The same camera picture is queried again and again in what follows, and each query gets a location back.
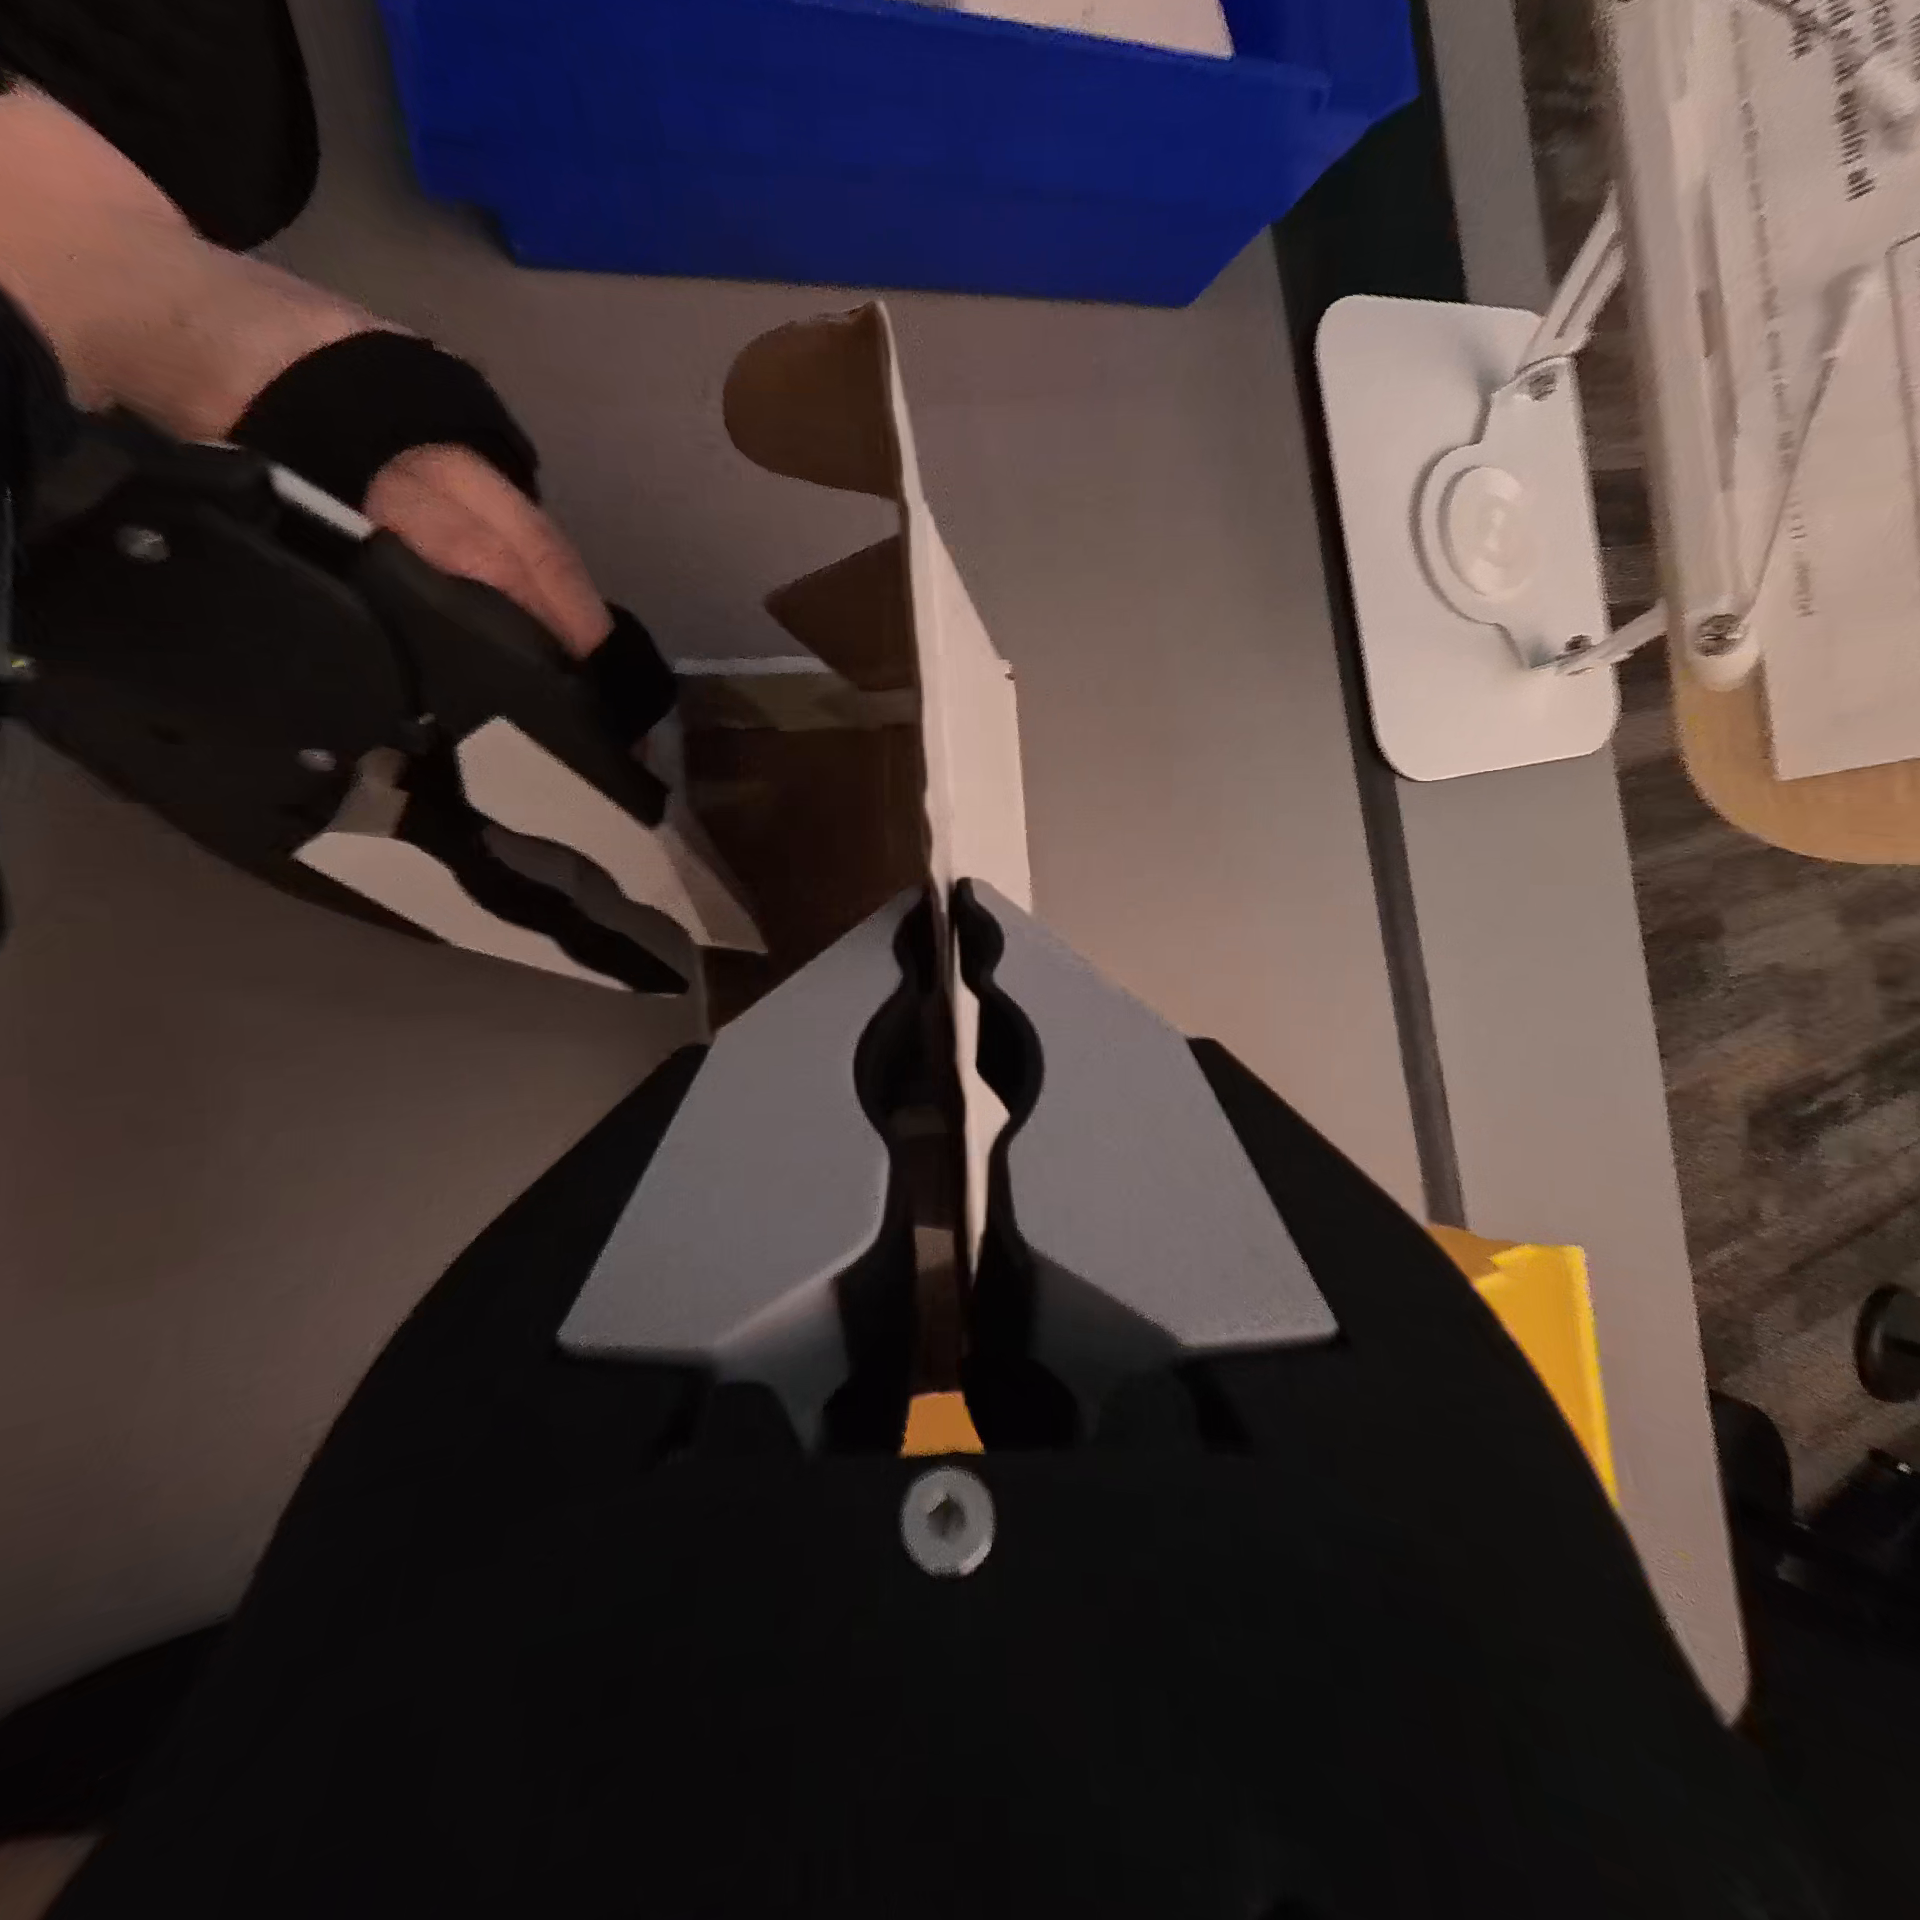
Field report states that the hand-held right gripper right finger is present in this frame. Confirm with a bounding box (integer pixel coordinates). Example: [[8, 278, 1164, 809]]
[[952, 872, 1339, 1453]]

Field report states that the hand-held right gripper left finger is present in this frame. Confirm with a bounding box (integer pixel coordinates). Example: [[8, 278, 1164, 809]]
[[555, 883, 952, 1453]]

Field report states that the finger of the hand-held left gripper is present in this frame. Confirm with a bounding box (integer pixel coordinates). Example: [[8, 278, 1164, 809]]
[[448, 712, 770, 958], [293, 827, 696, 999]]

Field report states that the white cardboard mailer box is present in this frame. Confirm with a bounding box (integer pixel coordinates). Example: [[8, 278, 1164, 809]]
[[673, 297, 1041, 1404], [960, 0, 1240, 59]]

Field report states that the yellow plastic bin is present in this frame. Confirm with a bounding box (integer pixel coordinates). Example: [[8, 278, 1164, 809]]
[[897, 1219, 1626, 1509]]

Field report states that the blue plastic bin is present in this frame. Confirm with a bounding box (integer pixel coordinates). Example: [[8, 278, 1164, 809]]
[[374, 0, 1424, 313]]

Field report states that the person's left hand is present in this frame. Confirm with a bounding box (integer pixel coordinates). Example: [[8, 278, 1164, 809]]
[[0, 89, 614, 659]]

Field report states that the printed instruction sheet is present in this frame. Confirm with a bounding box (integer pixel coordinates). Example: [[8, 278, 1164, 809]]
[[1709, 0, 1920, 781]]

